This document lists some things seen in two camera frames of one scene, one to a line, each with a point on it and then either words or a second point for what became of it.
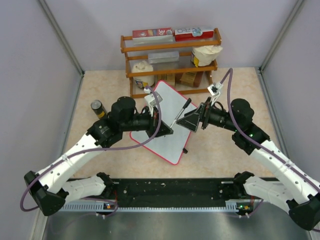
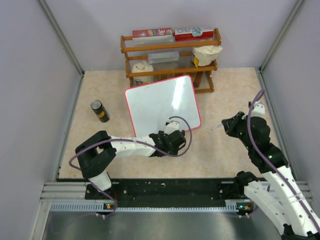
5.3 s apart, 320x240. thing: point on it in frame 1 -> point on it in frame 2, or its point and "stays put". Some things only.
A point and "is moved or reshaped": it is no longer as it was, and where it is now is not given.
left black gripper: [154, 119] -> [173, 150]
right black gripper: [203, 114] -> [230, 123]
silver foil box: [163, 57] stays put
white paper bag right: [204, 55] stays put
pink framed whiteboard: [170, 146] is moved or reshaped
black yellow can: [97, 107] stays put
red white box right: [192, 34] stays put
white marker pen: [184, 107] is moved or reshaped
